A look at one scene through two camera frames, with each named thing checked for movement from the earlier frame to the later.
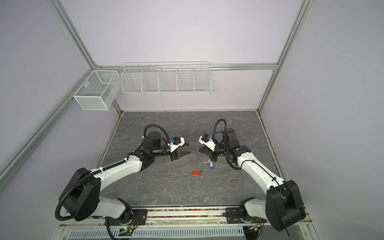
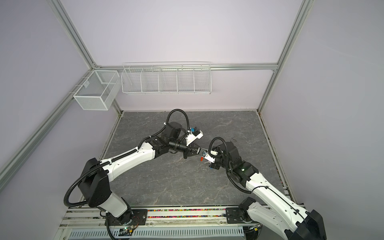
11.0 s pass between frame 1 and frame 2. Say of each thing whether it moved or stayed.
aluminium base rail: stayed
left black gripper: moved
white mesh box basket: stayed
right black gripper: moved
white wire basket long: stayed
